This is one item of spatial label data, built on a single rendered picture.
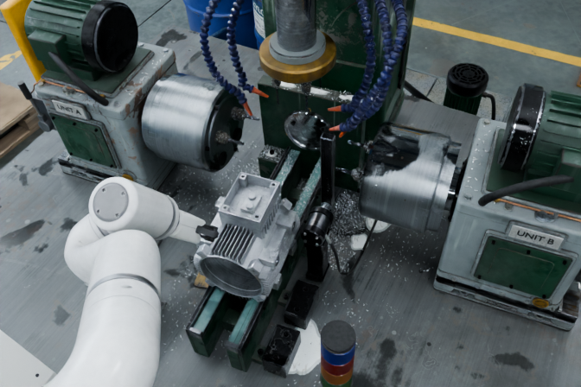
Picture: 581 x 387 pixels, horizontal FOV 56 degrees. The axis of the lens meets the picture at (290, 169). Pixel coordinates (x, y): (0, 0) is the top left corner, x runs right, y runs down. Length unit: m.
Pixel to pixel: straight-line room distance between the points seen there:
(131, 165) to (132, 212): 0.80
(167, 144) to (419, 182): 0.67
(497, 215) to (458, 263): 0.22
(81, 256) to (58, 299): 0.80
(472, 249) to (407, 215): 0.17
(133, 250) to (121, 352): 0.18
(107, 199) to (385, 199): 0.67
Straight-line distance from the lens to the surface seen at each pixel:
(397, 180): 1.29
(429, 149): 1.31
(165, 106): 1.49
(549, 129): 1.18
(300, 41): 1.24
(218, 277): 1.34
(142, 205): 0.88
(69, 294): 1.63
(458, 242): 1.34
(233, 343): 1.29
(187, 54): 2.25
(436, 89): 2.65
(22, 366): 1.44
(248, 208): 1.23
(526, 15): 4.07
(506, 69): 3.56
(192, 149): 1.46
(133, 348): 0.60
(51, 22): 1.57
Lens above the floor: 2.10
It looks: 48 degrees down
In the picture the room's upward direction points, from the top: 4 degrees counter-clockwise
